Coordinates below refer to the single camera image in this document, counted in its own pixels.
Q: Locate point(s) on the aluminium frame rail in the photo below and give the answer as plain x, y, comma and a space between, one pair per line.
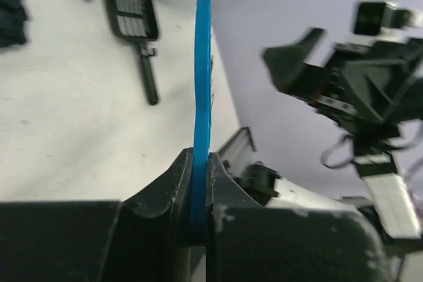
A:
238, 152

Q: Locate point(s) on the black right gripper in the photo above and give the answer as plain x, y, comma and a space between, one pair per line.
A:
358, 91

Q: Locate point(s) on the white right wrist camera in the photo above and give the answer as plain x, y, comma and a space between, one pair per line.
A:
376, 18

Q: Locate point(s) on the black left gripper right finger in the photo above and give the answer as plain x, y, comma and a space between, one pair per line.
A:
249, 242

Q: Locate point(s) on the blue brush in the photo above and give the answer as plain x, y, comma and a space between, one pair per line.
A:
203, 119

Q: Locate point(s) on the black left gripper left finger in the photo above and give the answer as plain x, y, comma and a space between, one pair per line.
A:
131, 240

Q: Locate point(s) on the black slotted scoop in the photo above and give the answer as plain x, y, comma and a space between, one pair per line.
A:
134, 22

